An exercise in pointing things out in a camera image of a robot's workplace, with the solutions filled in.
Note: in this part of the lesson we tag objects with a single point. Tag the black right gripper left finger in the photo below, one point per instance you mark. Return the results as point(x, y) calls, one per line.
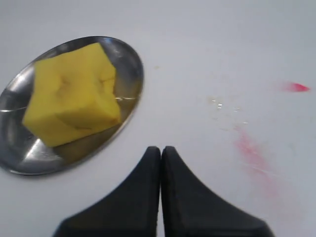
point(130, 210)

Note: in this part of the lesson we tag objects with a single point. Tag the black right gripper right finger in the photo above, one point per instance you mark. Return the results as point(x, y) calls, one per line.
point(191, 209)

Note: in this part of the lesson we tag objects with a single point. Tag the yellow sponge block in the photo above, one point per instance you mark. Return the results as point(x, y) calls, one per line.
point(73, 96)

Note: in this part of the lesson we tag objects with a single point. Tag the round stainless steel plate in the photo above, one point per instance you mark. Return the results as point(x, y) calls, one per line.
point(23, 153)

